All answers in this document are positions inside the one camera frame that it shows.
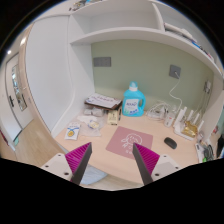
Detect black computer mouse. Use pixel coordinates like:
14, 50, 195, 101
164, 137, 177, 149

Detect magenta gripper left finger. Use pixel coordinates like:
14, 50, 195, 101
65, 143, 92, 185

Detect white wall shelf unit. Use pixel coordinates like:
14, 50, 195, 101
68, 0, 224, 80

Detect white door with handle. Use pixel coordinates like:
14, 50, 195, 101
5, 55, 33, 129

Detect plastic bag with yellow item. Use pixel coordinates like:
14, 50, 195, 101
80, 120, 102, 137

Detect white power cable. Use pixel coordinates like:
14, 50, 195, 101
168, 73, 183, 112

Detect grey wall outlet with plug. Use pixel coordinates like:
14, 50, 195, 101
169, 65, 181, 79

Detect white card with yellow badge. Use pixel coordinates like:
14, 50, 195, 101
65, 122, 80, 140

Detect small white bottle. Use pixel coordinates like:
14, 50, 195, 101
164, 111, 175, 127

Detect grey wall socket panel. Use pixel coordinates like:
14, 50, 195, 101
93, 57, 111, 67

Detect flat box with white sheet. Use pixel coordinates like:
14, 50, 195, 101
85, 93, 122, 109

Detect blue detergent bottle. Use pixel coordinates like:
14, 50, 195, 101
122, 81, 146, 117

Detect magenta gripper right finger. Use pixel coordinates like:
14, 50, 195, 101
133, 143, 160, 185

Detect clear plastic packets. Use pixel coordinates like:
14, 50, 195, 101
84, 108, 104, 117

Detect pink mouse pad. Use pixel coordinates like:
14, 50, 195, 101
106, 127, 153, 159

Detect small yellow box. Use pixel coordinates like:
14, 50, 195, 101
107, 110, 118, 125

